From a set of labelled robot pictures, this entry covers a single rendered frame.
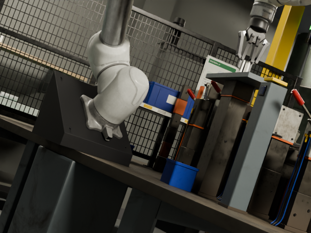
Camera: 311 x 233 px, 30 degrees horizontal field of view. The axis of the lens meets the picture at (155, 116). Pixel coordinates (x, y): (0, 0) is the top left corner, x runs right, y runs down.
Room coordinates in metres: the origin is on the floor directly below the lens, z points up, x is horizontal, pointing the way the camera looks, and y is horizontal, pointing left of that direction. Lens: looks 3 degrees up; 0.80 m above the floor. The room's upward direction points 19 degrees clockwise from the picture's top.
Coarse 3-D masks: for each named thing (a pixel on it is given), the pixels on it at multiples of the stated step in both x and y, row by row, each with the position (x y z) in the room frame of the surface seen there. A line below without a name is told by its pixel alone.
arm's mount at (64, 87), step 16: (64, 80) 2.44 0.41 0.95; (48, 96) 2.42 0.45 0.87; (64, 96) 2.38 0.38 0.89; (80, 96) 2.45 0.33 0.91; (48, 112) 2.38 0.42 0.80; (64, 112) 2.31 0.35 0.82; (80, 112) 2.38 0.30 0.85; (48, 128) 2.34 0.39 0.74; (64, 128) 2.25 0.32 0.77; (80, 128) 2.32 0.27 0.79; (64, 144) 2.25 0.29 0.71; (80, 144) 2.29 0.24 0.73; (96, 144) 2.33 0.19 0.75; (112, 144) 2.40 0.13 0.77; (128, 144) 2.47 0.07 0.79; (112, 160) 2.39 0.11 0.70; (128, 160) 2.44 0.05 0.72
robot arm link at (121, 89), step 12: (108, 72) 2.34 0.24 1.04; (120, 72) 2.30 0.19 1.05; (132, 72) 2.29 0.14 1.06; (108, 84) 2.32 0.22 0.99; (120, 84) 2.28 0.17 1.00; (132, 84) 2.27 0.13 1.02; (144, 84) 2.30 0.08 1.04; (96, 96) 2.39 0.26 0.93; (108, 96) 2.31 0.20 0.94; (120, 96) 2.29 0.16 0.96; (132, 96) 2.29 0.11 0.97; (144, 96) 2.33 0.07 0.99; (96, 108) 2.36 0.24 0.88; (108, 108) 2.33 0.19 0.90; (120, 108) 2.32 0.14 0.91; (132, 108) 2.33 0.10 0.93; (108, 120) 2.36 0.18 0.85; (120, 120) 2.38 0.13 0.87
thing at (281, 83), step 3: (264, 78) 1.96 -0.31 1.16; (267, 78) 1.94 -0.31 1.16; (270, 78) 1.92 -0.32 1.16; (273, 78) 1.90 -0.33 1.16; (267, 81) 1.95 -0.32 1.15; (270, 81) 1.94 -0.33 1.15; (273, 81) 1.92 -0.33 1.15; (276, 81) 1.91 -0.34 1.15; (279, 81) 1.91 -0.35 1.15; (282, 81) 1.92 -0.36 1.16; (276, 84) 1.93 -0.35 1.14; (279, 84) 1.93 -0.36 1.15; (282, 84) 1.92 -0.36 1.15; (285, 84) 1.92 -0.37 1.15
